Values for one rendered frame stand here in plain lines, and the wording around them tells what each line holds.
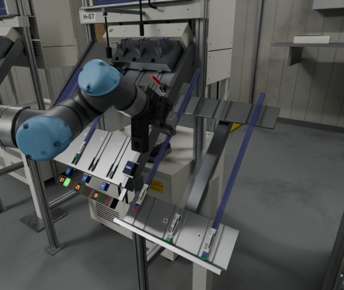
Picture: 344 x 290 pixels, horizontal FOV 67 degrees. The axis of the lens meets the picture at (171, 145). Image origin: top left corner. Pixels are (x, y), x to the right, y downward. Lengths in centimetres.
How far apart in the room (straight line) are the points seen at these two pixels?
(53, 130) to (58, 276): 137
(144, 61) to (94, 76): 71
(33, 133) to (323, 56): 382
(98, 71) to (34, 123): 16
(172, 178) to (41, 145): 89
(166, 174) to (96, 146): 36
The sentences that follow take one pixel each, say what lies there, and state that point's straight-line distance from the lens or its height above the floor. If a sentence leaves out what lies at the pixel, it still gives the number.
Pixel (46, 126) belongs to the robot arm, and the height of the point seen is 112.
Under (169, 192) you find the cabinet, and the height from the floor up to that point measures 52.
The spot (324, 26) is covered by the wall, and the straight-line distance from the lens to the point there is 404.
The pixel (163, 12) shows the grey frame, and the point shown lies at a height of 134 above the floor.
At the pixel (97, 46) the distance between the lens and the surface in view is 166.
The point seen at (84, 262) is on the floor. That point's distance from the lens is 179.
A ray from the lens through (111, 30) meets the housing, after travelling 152.
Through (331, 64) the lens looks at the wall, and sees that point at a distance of 404.
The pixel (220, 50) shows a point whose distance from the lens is 153.
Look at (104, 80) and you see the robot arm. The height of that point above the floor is 117.
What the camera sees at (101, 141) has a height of 82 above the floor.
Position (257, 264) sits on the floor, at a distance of 176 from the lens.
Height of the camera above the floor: 125
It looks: 23 degrees down
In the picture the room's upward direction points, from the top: 1 degrees counter-clockwise
